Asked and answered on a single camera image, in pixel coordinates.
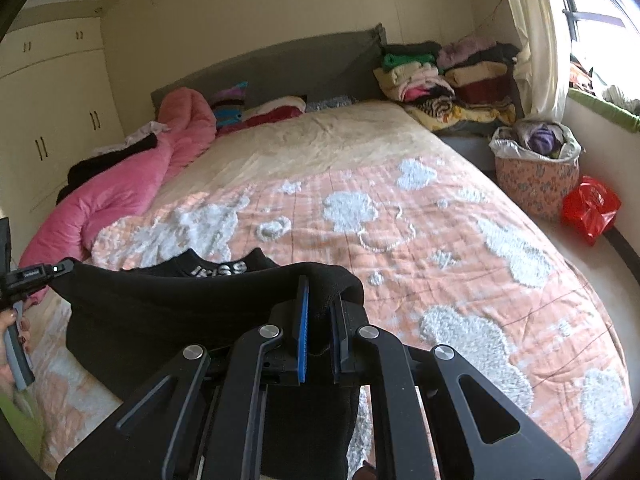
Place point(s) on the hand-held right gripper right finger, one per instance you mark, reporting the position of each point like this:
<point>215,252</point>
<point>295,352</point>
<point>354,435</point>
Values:
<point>337,342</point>

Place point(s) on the cream wardrobe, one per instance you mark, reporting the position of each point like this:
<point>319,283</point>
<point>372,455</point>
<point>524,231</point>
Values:
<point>50,100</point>

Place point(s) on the green windowsill cover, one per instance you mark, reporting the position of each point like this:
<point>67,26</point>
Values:
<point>615,112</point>

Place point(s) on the person's left hand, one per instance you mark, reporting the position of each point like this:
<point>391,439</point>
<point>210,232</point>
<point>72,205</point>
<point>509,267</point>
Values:
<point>6,360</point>

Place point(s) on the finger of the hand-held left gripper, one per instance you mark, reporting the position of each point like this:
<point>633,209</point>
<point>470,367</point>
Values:
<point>62,269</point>

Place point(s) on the grey fuzzy cushion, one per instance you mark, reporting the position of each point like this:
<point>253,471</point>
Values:
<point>330,101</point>

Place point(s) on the black sweater with orange cuffs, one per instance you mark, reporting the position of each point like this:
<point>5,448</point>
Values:
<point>175,310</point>

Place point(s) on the floral laundry basket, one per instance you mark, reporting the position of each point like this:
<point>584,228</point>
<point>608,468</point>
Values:
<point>535,185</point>

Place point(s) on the cream curtain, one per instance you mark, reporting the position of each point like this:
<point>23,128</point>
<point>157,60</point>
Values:
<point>537,35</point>

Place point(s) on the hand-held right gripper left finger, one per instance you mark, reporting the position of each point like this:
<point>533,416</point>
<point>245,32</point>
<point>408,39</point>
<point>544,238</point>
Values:
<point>302,332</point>

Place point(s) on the bed with patterned cover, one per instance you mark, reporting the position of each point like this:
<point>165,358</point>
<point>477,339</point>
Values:
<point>400,210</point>

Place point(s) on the black garment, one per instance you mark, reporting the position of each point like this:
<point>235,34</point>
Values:
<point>100,165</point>

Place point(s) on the striped pillow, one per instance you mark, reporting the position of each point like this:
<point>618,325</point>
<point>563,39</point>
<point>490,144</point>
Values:
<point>230,105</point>

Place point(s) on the grey bed headboard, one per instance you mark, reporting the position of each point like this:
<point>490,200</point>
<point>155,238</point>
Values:
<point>300,65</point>

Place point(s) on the red plastic bag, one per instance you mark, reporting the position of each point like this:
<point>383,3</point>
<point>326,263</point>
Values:
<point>592,210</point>

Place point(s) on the pink duvet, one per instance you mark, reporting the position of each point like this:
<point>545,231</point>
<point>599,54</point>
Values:
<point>125,185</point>

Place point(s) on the pile of folded clothes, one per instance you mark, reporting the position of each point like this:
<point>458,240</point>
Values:
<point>450,85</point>

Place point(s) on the green cloth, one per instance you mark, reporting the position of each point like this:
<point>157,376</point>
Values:
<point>20,425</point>

